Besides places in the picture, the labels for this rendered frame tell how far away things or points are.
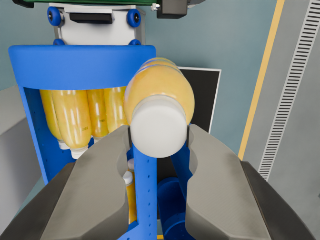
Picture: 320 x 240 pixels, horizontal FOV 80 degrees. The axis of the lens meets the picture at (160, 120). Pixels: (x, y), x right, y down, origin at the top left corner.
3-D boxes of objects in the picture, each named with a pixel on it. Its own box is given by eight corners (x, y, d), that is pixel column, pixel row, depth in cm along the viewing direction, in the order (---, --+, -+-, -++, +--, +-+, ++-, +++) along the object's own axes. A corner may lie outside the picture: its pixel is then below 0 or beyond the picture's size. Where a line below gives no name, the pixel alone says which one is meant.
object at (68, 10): (79, 25, 54) (65, 19, 42) (77, 15, 53) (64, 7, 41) (115, 25, 55) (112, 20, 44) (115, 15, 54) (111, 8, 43)
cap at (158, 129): (122, 114, 14) (116, 124, 12) (169, 88, 13) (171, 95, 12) (149, 155, 15) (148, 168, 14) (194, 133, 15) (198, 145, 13)
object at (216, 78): (143, 209, 204) (144, 221, 190) (151, 63, 150) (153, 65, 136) (190, 206, 213) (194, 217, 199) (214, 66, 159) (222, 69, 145)
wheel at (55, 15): (54, 25, 48) (62, 25, 49) (50, 4, 46) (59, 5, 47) (47, 26, 51) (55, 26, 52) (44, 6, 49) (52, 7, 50)
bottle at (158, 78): (128, 70, 31) (90, 107, 14) (167, 47, 29) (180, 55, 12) (151, 107, 33) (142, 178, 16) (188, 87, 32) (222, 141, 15)
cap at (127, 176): (135, 178, 55) (135, 173, 54) (125, 185, 52) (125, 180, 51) (125, 173, 57) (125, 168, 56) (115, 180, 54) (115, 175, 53)
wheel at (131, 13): (126, 26, 51) (132, 26, 50) (125, 7, 50) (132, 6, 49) (136, 27, 55) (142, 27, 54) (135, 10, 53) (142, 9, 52)
